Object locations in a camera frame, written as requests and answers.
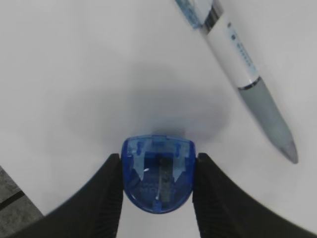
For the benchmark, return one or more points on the blue and white pen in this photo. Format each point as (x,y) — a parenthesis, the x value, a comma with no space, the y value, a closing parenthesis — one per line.
(217,28)

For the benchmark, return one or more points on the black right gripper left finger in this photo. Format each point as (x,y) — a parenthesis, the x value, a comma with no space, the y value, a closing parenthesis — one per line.
(92,212)

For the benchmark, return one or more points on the blue pencil sharpener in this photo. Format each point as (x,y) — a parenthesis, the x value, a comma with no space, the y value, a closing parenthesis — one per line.
(158,171)

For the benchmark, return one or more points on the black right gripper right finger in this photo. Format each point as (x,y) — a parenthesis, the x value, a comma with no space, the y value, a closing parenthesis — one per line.
(224,210)

